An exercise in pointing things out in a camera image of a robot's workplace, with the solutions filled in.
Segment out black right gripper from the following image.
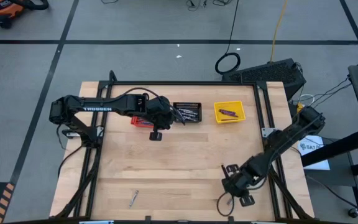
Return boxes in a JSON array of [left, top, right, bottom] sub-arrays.
[[221, 160, 269, 208]]

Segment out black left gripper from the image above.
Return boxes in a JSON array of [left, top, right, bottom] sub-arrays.
[[146, 96, 175, 141]]

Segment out red plastic basket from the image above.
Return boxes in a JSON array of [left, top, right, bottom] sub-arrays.
[[131, 116, 155, 129]]

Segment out black plastic basket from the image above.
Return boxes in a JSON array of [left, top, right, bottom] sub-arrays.
[[172, 101, 203, 123]]

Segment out yellow plastic basket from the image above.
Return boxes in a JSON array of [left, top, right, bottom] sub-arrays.
[[213, 100, 247, 124]]

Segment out white paper sign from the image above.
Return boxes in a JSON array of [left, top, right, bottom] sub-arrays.
[[296, 134, 331, 171]]

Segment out black computer case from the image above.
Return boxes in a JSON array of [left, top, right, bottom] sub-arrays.
[[221, 58, 307, 100]]

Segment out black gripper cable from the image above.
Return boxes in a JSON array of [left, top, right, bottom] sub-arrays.
[[124, 86, 186, 126], [216, 192, 235, 217]]

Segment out black hanging cable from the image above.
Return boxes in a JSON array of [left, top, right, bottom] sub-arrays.
[[214, 0, 242, 75]]

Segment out black cable bundle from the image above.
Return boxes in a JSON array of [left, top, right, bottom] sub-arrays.
[[185, 0, 229, 9]]

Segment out yellow hanging cord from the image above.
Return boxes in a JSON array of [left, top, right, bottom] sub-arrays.
[[269, 0, 289, 62]]

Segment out black vacuum hose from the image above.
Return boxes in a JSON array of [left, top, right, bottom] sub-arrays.
[[9, 0, 50, 11]]

